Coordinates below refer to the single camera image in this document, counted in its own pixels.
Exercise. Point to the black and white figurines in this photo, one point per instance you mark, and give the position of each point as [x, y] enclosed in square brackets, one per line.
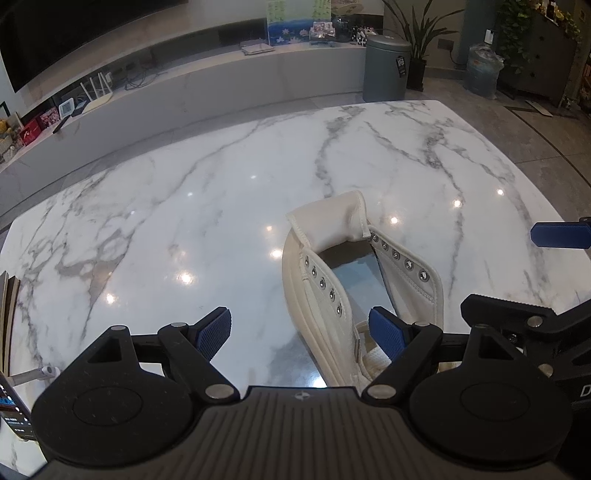
[367, 36]

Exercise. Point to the blue and green painting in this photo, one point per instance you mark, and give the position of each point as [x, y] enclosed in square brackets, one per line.
[291, 27]

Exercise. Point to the grey trash bin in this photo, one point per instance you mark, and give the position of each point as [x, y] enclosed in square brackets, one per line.
[385, 69]

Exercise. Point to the small photo cards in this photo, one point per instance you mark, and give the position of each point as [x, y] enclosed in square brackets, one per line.
[322, 32]

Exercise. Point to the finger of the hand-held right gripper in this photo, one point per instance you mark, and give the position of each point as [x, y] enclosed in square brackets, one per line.
[558, 235]
[508, 311]

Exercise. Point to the wooden boards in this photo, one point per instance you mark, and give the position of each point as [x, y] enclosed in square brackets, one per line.
[9, 318]

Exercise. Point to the white router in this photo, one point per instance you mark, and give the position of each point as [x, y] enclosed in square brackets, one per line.
[99, 94]

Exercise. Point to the small white display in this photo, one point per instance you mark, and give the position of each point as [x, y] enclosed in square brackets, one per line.
[65, 108]

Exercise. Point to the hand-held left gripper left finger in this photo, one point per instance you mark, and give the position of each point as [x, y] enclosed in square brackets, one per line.
[214, 332]

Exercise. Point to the red box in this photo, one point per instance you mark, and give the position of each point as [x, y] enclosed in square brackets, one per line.
[31, 131]

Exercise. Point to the dark cabinet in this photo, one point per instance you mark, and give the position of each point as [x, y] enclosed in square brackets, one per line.
[549, 69]

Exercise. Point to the black television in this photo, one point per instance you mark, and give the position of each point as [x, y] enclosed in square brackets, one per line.
[69, 32]

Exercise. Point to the long-leaf potted plant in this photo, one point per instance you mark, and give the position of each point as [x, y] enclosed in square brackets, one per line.
[422, 41]

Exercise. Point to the cream canvas shoe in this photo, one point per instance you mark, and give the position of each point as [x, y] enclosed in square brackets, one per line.
[415, 286]

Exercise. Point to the black remote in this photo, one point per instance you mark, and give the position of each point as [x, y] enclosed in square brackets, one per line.
[61, 124]

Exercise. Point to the flat white book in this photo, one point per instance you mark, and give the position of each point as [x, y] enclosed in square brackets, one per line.
[256, 47]

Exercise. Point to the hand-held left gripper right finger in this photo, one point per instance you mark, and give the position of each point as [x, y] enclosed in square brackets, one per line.
[387, 333]

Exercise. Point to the pink box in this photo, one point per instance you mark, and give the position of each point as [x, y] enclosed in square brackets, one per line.
[48, 120]

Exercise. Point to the grey television console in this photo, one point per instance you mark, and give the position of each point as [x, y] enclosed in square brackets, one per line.
[184, 106]

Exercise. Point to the plastic water jug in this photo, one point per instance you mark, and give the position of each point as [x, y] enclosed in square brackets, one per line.
[482, 69]

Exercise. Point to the phone on stand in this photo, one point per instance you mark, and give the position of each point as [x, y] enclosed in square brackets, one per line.
[14, 406]

